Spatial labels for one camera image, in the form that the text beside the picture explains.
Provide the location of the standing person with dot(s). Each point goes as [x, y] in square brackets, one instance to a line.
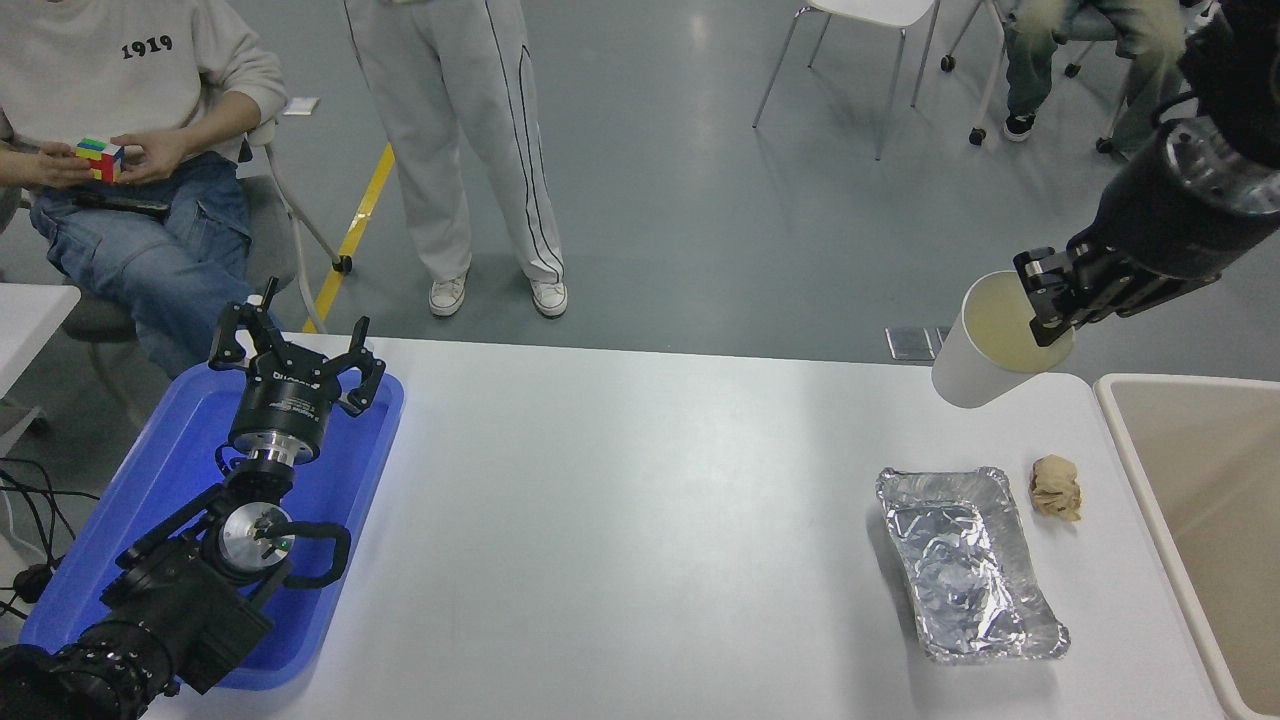
[450, 120]

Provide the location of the crumpled tan paper ball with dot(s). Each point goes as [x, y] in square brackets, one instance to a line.
[1055, 488]

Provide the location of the seated person with cube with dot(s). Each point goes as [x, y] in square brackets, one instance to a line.
[130, 70]

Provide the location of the seated person on wheeled chair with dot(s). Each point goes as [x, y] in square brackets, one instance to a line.
[1130, 60]

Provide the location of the person's left hand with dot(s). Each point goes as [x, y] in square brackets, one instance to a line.
[155, 155]

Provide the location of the person's right hand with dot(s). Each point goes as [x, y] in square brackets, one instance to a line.
[55, 168]

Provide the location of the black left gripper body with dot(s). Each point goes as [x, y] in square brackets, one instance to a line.
[282, 405]

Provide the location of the colourful puzzle cube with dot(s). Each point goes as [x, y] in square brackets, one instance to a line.
[100, 160]

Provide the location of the silver foil tray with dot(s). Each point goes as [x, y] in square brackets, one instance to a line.
[960, 570]

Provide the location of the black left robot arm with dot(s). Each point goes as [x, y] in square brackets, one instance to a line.
[180, 600]

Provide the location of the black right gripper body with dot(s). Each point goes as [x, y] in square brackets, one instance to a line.
[1160, 230]

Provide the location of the black phone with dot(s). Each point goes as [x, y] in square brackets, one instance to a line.
[125, 204]

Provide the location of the large pale bin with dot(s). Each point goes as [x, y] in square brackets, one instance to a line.
[1200, 470]

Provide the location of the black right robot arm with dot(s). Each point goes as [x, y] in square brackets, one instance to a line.
[1240, 70]

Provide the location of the white paper cup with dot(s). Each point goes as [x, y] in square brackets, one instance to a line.
[985, 340]

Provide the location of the white paper sheet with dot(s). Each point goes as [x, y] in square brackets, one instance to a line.
[301, 106]

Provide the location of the blue plastic tray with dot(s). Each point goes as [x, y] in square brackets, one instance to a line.
[160, 470]

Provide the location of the wheeled office chair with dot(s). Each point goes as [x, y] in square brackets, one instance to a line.
[1085, 25]

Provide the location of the small white side table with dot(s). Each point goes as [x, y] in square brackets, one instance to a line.
[30, 320]

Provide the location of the white metal-legged chair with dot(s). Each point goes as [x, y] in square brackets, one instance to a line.
[880, 8]

